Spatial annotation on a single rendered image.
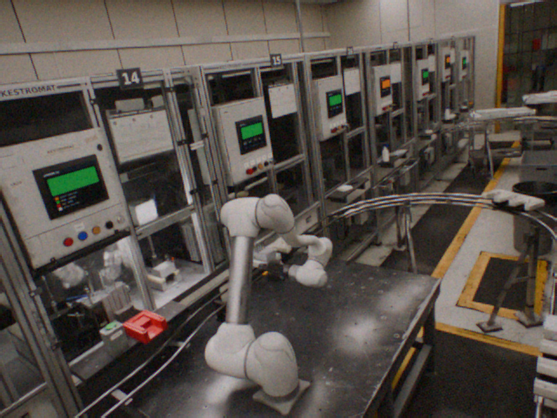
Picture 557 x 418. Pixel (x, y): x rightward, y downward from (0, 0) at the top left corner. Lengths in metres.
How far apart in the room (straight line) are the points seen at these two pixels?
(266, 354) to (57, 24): 5.06
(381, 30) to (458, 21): 1.65
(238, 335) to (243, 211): 0.52
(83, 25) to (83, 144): 4.35
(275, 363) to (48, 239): 1.00
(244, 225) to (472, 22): 8.32
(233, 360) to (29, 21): 4.88
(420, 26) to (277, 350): 8.81
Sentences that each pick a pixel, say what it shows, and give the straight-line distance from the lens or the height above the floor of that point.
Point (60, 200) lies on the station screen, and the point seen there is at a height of 1.59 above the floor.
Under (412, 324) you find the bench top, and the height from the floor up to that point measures 0.68.
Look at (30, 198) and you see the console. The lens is 1.71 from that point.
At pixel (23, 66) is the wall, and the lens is 5.63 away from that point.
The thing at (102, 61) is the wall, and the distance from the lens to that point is 6.07.
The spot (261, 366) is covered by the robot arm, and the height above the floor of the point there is 0.88.
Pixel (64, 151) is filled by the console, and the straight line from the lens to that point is 1.75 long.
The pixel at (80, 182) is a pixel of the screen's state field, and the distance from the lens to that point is 1.76.
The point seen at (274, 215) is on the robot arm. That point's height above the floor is 1.38.
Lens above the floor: 1.94
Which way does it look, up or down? 19 degrees down
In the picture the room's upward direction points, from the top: 9 degrees counter-clockwise
